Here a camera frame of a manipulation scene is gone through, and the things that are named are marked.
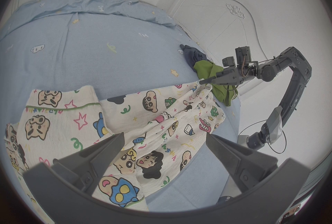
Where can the pale blue quilt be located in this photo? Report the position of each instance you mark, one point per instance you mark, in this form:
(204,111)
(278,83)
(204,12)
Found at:
(103,6)

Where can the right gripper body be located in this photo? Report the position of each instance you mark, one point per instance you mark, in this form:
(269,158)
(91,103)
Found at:
(237,77)

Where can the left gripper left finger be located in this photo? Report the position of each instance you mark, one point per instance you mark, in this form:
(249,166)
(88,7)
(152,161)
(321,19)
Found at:
(93,163)

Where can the green shorts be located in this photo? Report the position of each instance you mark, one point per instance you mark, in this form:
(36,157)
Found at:
(221,91)

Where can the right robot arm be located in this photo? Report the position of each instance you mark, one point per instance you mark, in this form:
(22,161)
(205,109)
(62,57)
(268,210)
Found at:
(298,80)

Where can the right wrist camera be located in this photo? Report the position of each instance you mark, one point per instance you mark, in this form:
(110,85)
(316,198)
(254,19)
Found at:
(228,61)

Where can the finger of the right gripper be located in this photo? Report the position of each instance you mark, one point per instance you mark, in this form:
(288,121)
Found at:
(215,76)
(221,81)

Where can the dark blue garment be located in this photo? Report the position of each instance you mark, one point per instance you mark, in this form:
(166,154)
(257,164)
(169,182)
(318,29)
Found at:
(197,55)

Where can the white printed pyjama top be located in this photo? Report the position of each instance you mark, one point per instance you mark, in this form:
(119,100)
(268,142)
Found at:
(160,119)

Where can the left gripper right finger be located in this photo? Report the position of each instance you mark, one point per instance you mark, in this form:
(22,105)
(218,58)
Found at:
(238,163)

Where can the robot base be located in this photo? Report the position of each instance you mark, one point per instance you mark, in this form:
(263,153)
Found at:
(243,139)

